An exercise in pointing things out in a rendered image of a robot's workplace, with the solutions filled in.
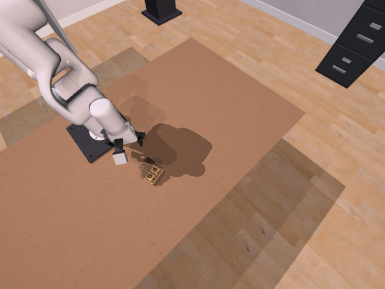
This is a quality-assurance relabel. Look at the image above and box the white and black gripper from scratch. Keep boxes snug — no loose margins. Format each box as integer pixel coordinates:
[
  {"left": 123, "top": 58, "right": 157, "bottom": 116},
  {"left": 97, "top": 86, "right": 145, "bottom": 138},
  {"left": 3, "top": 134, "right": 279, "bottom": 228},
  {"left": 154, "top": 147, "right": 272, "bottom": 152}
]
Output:
[{"left": 105, "top": 124, "right": 146, "bottom": 147}]

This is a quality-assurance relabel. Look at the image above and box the tan wooden calendar cube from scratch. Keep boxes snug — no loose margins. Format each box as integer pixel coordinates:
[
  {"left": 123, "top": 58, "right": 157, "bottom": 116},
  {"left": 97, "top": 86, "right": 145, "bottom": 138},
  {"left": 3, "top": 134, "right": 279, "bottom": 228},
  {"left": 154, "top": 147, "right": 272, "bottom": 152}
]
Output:
[
  {"left": 145, "top": 172, "right": 156, "bottom": 183},
  {"left": 150, "top": 165, "right": 161, "bottom": 176}
]

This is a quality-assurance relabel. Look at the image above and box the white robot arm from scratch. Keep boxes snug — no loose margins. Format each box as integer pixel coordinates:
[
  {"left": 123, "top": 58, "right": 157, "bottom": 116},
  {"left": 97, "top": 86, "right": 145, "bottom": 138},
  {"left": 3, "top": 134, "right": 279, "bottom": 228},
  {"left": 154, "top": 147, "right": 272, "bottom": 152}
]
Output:
[{"left": 0, "top": 0, "right": 130, "bottom": 141}]

